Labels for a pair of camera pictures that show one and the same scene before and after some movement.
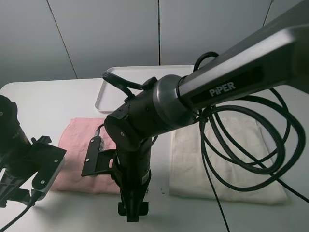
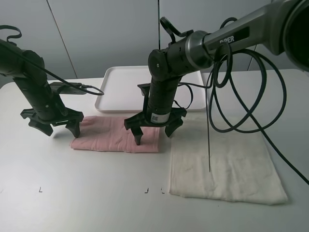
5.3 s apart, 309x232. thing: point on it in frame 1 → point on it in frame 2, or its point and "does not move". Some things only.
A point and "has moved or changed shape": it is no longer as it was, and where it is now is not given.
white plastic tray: x=111 y=97 does not move
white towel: x=242 y=166 does not move
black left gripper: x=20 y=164 → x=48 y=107
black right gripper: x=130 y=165 → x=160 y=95
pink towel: x=74 y=135 has moved or changed shape
